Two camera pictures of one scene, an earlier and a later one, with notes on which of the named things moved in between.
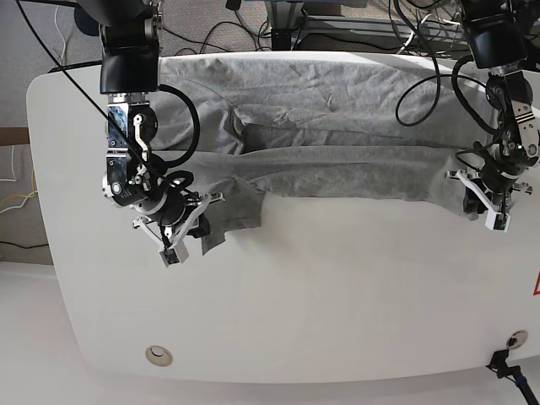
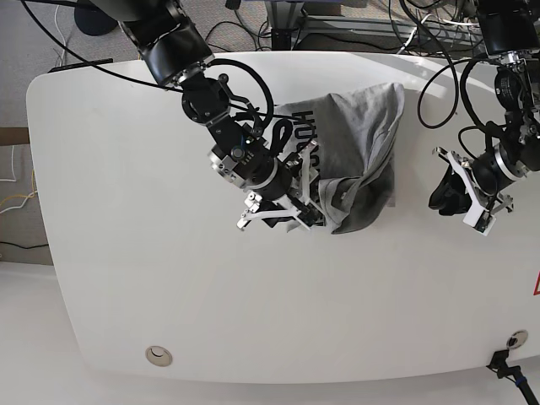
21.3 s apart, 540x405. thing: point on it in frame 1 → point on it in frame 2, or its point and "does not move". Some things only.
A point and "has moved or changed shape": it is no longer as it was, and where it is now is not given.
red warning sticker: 537,290 does not move
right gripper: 493,184 → 456,201
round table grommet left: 159,356 does not move
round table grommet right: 516,339 does not move
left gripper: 174,212 → 294,201
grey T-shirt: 379,126 has moved or changed shape
